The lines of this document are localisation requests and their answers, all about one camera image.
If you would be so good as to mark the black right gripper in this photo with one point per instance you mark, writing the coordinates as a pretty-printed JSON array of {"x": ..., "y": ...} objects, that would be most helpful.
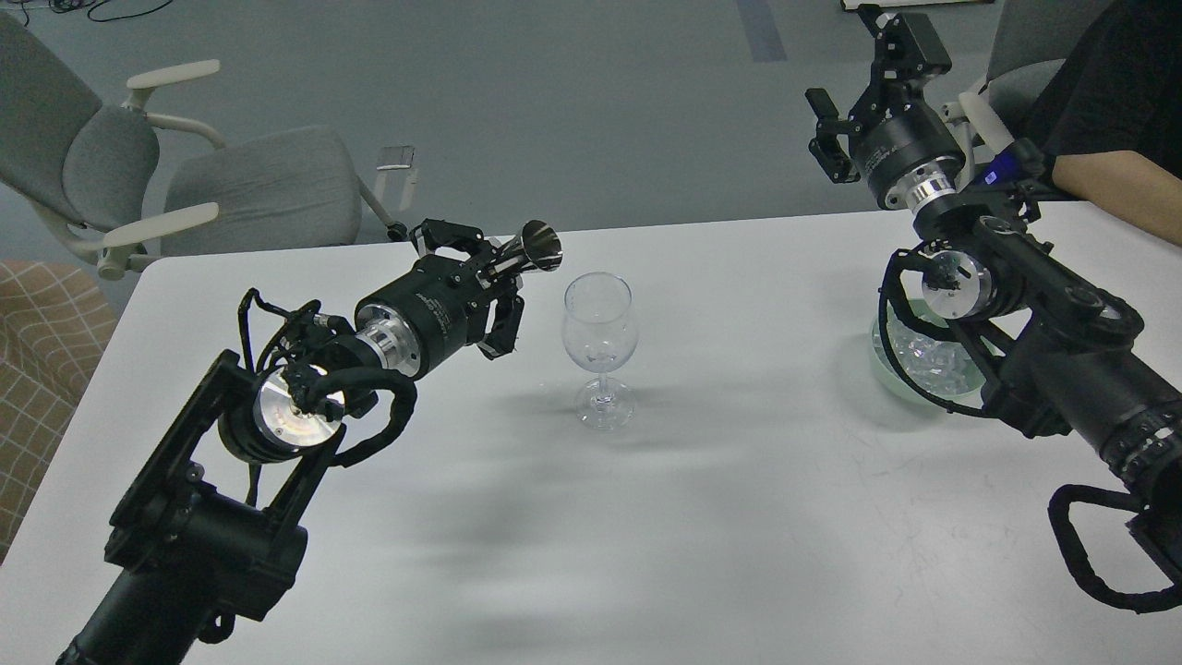
[{"x": 896, "y": 143}]

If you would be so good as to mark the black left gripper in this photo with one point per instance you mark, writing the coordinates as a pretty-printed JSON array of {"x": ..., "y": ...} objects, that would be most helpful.
[{"x": 442, "y": 305}]

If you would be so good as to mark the steel cocktail jigger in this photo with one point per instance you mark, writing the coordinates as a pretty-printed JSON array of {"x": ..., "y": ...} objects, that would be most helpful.
[{"x": 536, "y": 248}]

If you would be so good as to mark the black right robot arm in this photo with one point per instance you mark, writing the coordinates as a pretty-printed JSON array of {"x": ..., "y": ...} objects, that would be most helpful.
[{"x": 1055, "y": 351}]

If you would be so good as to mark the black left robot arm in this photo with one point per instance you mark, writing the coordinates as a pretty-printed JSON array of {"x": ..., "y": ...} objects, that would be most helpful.
[{"x": 209, "y": 531}]

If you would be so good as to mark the clear wine glass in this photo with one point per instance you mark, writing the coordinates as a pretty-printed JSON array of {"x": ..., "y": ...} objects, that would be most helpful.
[{"x": 600, "y": 334}]

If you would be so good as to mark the clear ice cubes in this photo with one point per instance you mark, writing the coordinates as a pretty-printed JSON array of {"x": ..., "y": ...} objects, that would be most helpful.
[{"x": 937, "y": 360}]

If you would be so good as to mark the grey chair under person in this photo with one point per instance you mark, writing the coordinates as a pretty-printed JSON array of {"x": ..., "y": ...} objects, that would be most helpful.
[{"x": 1032, "y": 41}]

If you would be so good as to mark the green bowl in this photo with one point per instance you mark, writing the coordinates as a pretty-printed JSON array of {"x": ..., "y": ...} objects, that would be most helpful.
[{"x": 891, "y": 374}]

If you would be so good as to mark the person in black shirt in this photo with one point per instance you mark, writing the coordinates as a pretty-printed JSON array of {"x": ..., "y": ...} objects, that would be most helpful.
[{"x": 1109, "y": 123}]

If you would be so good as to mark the grey office chair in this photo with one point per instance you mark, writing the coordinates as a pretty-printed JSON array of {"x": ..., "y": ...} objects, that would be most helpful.
[{"x": 120, "y": 187}]

